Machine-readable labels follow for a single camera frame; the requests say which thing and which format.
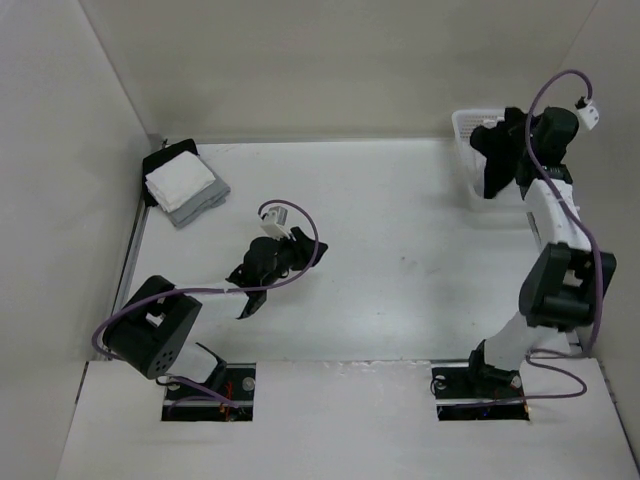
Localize white perforated plastic basket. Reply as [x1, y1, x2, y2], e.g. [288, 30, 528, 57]
[451, 107, 526, 215]

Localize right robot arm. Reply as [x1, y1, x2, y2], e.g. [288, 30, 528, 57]
[463, 107, 617, 396]

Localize black tank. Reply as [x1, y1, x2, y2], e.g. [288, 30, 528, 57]
[141, 139, 199, 208]
[470, 107, 532, 199]

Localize folded white tank top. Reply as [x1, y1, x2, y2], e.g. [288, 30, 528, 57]
[144, 151, 216, 213]

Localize folded grey tank top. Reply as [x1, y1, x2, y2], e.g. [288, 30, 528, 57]
[167, 174, 231, 229]

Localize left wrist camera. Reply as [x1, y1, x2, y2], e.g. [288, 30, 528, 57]
[261, 206, 289, 240]

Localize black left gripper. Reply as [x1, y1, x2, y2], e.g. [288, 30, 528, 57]
[262, 227, 327, 289]

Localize folded black tank top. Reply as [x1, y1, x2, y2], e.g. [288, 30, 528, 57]
[141, 139, 199, 208]

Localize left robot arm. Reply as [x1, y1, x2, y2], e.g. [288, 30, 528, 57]
[98, 227, 328, 399]

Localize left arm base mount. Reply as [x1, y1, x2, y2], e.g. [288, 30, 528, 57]
[156, 363, 257, 423]

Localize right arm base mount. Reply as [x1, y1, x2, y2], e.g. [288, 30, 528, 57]
[430, 363, 530, 421]

